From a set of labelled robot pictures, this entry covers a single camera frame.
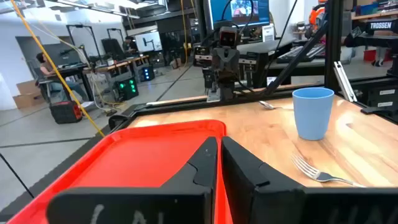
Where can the computer monitor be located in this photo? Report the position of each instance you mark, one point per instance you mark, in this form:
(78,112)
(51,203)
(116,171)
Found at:
(239,12)

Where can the black equipment box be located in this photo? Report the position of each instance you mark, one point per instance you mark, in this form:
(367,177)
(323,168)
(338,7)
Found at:
(377,93)

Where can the silver metal fork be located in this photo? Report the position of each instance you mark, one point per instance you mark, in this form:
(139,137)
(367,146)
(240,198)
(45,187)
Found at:
(320,176)

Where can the wooden workbench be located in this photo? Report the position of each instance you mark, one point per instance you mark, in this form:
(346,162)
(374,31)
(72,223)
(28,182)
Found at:
(118,64)

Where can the red plastic tray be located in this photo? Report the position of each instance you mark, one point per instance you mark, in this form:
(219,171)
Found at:
(140,155)

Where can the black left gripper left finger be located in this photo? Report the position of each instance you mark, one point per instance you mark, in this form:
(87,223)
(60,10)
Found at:
(174,202)

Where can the computer tower green lights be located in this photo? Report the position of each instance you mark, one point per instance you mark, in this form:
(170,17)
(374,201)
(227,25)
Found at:
(127,88)

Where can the black aluminium table frame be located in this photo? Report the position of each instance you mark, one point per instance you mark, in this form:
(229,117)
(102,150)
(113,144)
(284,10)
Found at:
(332,46)

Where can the seated person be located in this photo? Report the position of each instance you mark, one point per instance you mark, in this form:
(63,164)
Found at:
(46,67)

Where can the silver aluminium bracket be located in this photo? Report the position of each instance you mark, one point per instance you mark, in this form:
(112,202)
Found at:
(343,81)

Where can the computer tower blue lights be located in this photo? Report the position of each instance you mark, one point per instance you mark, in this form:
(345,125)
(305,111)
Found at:
(147,73)

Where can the red and black tool case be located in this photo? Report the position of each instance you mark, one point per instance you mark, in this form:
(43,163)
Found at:
(66,112)

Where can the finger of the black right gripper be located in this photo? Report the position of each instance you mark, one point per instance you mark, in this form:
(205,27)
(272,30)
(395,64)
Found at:
(202,53)
(248,57)

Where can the silver metal spoon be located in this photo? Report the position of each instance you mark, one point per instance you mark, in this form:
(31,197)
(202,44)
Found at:
(267,105)

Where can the white display screen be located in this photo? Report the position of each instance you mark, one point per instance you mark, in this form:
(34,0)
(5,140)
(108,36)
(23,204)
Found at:
(148,41)

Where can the standing person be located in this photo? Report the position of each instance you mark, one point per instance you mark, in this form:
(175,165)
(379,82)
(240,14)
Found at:
(128,43)

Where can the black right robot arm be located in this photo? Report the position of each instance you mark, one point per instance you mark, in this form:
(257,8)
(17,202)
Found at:
(225,90)

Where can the black office desk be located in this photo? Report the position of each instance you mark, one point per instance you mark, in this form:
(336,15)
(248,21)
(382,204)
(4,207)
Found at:
(70,69)

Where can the blue plastic cup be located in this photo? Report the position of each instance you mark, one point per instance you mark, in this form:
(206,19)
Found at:
(312,115)

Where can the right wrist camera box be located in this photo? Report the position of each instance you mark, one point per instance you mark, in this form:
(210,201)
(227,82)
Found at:
(230,36)

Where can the brown cardboard box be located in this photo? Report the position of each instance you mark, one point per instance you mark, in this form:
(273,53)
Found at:
(28,100)
(27,87)

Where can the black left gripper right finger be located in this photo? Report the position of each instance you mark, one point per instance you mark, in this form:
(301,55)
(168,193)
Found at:
(280,205)

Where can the black keyboard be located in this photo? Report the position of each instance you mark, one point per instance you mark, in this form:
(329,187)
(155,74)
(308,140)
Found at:
(298,53)

